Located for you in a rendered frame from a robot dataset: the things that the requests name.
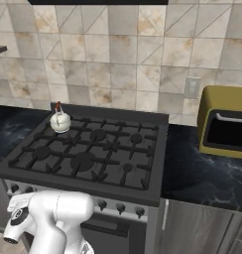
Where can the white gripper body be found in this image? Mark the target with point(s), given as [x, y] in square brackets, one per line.
[22, 200]

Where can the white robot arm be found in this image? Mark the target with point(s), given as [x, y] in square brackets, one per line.
[60, 211]

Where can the black stove knob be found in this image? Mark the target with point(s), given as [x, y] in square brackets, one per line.
[139, 211]
[14, 188]
[28, 189]
[102, 204]
[120, 207]

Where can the black gas stove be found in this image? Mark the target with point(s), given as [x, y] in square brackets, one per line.
[93, 149]

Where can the grey cupboard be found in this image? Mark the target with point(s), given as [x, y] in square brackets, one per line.
[0, 205]

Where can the black oven door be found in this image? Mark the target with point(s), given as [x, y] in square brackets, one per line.
[119, 239]

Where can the grey cupboard door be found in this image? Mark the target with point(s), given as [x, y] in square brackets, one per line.
[240, 236]
[195, 231]

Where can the black range hood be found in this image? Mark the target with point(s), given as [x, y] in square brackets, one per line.
[98, 1]

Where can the olive yellow toaster oven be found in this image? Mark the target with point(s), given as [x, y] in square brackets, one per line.
[222, 99]

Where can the white wall outlet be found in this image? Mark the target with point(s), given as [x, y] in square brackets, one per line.
[192, 87]

